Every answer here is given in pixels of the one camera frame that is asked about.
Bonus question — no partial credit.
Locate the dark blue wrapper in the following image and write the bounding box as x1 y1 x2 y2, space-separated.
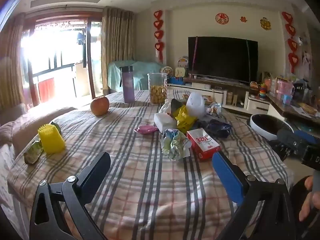
197 119 232 139

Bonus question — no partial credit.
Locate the person's right hand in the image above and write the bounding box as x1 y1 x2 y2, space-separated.
299 175 320 222

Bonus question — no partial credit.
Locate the red and white box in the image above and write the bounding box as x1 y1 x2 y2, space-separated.
186 127 222 162

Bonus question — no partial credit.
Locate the yellow cartoon wall sticker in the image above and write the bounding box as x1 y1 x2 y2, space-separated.
260 17 272 30

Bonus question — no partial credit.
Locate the pink wrapper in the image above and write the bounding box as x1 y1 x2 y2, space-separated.
134 125 158 136

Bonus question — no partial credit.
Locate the clear cookie jar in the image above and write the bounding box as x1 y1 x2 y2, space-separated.
147 72 168 105

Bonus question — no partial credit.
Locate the brown curtain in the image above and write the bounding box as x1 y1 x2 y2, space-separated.
0 15 25 110

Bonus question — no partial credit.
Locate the teal covered armchair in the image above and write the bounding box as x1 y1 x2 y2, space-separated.
107 60 163 93

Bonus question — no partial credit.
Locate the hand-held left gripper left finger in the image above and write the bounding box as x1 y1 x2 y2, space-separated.
29 151 112 240

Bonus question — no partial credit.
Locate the balcony sliding door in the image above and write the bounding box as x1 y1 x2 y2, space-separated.
21 17 103 105

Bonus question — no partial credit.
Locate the white plastic bag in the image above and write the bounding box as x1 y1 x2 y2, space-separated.
186 92 206 118

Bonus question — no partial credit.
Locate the red apple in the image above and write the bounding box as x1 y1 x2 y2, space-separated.
90 96 110 117

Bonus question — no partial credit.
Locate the white tissue pack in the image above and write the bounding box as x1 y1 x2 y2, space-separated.
154 112 178 133

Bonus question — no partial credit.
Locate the printed plastic bag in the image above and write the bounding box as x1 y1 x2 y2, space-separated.
159 128 192 162

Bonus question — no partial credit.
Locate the purple water bottle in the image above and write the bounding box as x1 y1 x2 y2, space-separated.
119 66 135 104

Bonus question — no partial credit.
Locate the plaid blanket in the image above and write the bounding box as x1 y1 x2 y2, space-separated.
6 89 295 240

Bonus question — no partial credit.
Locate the pink plastic box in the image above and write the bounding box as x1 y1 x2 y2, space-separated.
275 79 294 98

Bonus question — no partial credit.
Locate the beige sofa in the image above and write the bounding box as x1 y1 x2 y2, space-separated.
0 104 78 150

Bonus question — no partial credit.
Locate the red heart string decoration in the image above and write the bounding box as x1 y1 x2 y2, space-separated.
153 10 165 64
282 11 299 73

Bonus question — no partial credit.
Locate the green snack packet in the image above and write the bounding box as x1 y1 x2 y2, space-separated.
24 140 44 165

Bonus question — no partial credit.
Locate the round red wall decoration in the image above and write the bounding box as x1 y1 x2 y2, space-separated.
215 12 229 25

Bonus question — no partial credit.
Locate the black television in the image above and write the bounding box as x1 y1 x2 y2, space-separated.
187 36 258 83

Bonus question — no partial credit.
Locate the white rimmed trash bin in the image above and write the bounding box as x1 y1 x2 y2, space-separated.
246 113 295 141

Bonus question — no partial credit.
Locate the yellow snack bag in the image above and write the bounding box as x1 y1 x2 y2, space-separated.
171 99 198 133

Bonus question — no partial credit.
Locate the yellow printed tray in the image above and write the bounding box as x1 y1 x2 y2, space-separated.
299 102 318 115

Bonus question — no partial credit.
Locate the marble top side table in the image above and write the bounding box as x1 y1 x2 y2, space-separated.
266 92 320 130

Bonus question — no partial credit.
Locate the beige curtain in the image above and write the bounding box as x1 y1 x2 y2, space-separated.
101 6 135 97

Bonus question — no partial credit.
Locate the white television cabinet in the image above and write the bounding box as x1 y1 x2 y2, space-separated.
166 76 270 117

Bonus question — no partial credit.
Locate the silver snack packet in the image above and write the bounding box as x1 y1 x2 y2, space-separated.
206 102 223 118

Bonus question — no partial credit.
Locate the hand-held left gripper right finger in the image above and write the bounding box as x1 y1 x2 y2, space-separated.
212 151 297 240

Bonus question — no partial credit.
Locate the white paper sheet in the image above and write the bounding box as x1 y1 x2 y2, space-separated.
287 106 305 115

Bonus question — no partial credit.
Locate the yellow plastic container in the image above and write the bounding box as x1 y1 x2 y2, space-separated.
37 124 66 155

